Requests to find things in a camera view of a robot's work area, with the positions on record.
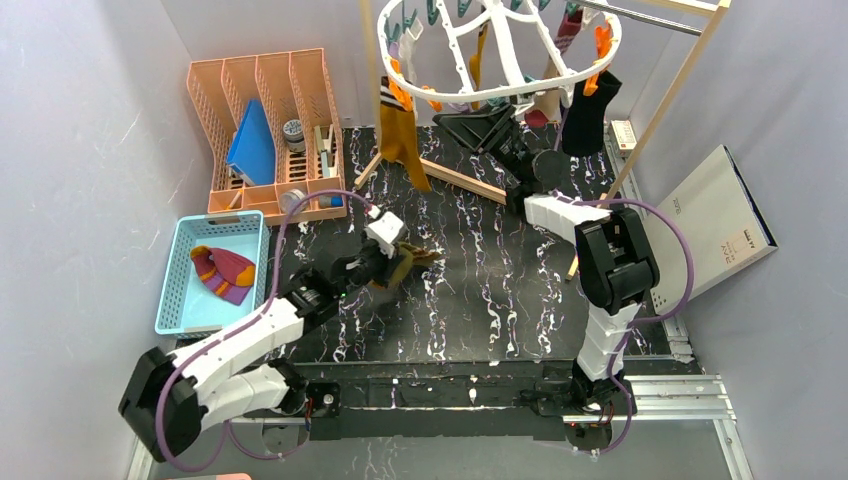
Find green striped sock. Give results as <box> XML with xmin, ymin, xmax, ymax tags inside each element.
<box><xmin>369</xmin><ymin>242</ymin><xmax>442</xmax><ymax>289</ymax></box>

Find orange striped-cuff sock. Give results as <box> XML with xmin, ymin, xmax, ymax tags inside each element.
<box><xmin>379</xmin><ymin>76</ymin><xmax>432</xmax><ymax>192</ymax></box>

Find purple striped sock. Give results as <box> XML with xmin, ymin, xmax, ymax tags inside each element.
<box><xmin>189</xmin><ymin>245</ymin><xmax>256</xmax><ymax>306</ymax></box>

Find white sock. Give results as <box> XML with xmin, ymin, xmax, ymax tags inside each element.
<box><xmin>398</xmin><ymin>19</ymin><xmax>424</xmax><ymax>84</ymax></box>

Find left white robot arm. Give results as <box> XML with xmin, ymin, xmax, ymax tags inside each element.
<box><xmin>118</xmin><ymin>240</ymin><xmax>414</xmax><ymax>463</ymax></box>

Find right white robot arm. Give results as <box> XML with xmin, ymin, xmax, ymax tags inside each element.
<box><xmin>433</xmin><ymin>104</ymin><xmax>660</xmax><ymax>414</ymax></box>

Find white round clip hanger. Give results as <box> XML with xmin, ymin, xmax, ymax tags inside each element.
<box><xmin>377</xmin><ymin>0</ymin><xmax>622</xmax><ymax>115</ymax></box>

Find maroon beige sock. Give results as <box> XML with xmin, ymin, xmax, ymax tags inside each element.
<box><xmin>523</xmin><ymin>6</ymin><xmax>587</xmax><ymax>130</ymax></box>

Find mustard yellow sock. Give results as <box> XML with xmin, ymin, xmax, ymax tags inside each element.
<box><xmin>468</xmin><ymin>22</ymin><xmax>489</xmax><ymax>91</ymax></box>

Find black sock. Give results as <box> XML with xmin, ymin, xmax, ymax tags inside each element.
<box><xmin>561</xmin><ymin>71</ymin><xmax>622</xmax><ymax>157</ymax></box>

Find white power strip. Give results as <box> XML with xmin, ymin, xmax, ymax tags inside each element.
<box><xmin>609</xmin><ymin>120</ymin><xmax>638</xmax><ymax>159</ymax></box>

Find metal rack rod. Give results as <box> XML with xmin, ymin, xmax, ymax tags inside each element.
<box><xmin>571</xmin><ymin>0</ymin><xmax>703</xmax><ymax>37</ymax></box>

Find small grey jar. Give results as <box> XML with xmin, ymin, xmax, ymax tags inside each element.
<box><xmin>282</xmin><ymin>119</ymin><xmax>306</xmax><ymax>154</ymax></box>

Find light blue plastic basket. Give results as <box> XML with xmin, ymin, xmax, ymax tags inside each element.
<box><xmin>154</xmin><ymin>210</ymin><xmax>270</xmax><ymax>339</ymax></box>

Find blue folder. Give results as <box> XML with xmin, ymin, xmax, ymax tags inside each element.
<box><xmin>227</xmin><ymin>99</ymin><xmax>276</xmax><ymax>187</ymax></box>

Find peach file organizer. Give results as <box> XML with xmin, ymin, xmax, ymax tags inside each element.
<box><xmin>186</xmin><ymin>48</ymin><xmax>346</xmax><ymax>225</ymax></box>

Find grey flat box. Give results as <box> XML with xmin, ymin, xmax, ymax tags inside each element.
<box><xmin>643</xmin><ymin>145</ymin><xmax>777</xmax><ymax>315</ymax></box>

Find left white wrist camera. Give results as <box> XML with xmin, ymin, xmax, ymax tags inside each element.
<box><xmin>365</xmin><ymin>205</ymin><xmax>408</xmax><ymax>259</ymax></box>

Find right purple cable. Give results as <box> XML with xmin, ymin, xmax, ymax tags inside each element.
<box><xmin>549</xmin><ymin>112</ymin><xmax>696</xmax><ymax>458</ymax></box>

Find purple cable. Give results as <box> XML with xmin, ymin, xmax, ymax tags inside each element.
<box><xmin>549</xmin><ymin>112</ymin><xmax>696</xmax><ymax>458</ymax></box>
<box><xmin>153</xmin><ymin>190</ymin><xmax>382</xmax><ymax>473</ymax></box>

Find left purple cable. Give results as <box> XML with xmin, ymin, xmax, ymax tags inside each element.
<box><xmin>153</xmin><ymin>190</ymin><xmax>382</xmax><ymax>473</ymax></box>

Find wooden hanging rack frame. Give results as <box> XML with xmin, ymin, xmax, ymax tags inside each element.
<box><xmin>352</xmin><ymin>0</ymin><xmax>733</xmax><ymax>283</ymax></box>

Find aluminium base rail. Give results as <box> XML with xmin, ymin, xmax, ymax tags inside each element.
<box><xmin>120</xmin><ymin>365</ymin><xmax>752</xmax><ymax>479</ymax></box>

